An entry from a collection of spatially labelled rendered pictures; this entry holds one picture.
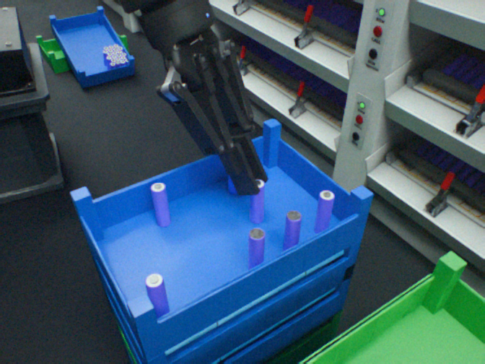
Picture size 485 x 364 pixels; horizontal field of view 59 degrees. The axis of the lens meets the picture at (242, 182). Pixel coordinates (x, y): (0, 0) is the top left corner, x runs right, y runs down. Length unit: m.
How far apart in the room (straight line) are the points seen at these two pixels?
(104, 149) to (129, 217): 0.73
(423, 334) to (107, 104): 1.26
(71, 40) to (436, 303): 1.60
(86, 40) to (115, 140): 0.60
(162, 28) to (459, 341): 0.44
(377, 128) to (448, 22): 0.25
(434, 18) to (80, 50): 1.33
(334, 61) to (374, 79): 0.14
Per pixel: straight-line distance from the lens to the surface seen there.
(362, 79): 0.91
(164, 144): 1.29
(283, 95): 1.21
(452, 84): 0.87
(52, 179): 1.21
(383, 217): 1.06
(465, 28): 0.77
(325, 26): 1.06
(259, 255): 0.48
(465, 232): 0.91
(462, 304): 0.52
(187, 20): 0.44
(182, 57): 0.45
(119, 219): 0.59
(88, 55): 1.77
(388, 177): 0.98
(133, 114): 1.45
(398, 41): 0.83
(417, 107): 0.86
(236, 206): 0.59
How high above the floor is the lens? 0.73
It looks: 40 degrees down
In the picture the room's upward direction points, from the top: straight up
